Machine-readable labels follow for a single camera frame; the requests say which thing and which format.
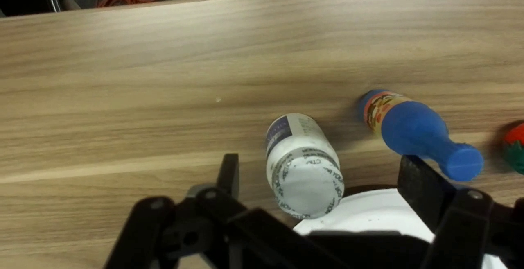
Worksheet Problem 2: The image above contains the white plate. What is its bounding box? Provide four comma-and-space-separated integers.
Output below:
293, 188, 509, 269

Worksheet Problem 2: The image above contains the blue toy bottle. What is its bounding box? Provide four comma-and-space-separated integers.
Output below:
359, 89, 484, 182

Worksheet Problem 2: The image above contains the red toy strawberry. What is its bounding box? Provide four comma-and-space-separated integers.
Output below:
502, 122, 524, 175

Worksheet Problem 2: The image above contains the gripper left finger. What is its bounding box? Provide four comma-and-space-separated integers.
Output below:
104, 153, 348, 269

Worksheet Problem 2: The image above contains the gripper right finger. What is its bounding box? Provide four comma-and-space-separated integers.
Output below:
397, 155, 524, 269

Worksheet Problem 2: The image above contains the white pill bottle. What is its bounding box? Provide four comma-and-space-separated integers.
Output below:
265, 113, 345, 219

